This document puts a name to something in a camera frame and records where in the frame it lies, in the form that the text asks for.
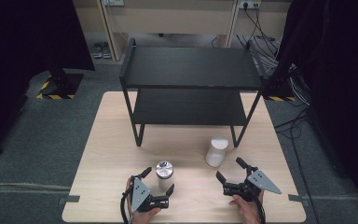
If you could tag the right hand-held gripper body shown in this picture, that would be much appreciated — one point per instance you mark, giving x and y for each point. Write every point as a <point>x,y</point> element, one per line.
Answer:
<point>254,183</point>

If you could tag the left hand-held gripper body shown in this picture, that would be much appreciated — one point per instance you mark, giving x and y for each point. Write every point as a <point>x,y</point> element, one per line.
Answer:
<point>140,194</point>

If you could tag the silver metal can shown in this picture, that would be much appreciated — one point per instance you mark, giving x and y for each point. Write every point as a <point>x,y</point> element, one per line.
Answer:
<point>164,169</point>

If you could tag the white cylindrical container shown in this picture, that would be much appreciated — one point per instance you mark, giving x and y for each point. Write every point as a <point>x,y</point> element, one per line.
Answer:
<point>216,152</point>

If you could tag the black two-tier shelf rack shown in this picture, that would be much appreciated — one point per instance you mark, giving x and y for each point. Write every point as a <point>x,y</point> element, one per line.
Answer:
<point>192,67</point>

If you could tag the person's left hand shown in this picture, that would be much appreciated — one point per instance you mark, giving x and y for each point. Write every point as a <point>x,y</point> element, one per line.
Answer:
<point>146,217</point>

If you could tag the person's right hand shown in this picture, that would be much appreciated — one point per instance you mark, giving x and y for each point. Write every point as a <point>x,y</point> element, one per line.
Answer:
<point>245,211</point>

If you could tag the grey tape strip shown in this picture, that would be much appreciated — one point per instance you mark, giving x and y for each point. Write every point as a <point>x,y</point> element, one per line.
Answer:
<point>71,199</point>
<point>296,199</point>

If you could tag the black stand with striped base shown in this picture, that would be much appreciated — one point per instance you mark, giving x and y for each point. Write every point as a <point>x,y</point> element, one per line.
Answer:
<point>278,88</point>
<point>60,84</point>

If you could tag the black curtain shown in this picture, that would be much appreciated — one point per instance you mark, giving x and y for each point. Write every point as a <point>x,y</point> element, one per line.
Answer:
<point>338,77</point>
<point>28,46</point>

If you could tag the grey shoe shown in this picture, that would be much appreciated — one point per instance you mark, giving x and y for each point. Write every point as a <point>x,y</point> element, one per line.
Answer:
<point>97,50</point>
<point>106,49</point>

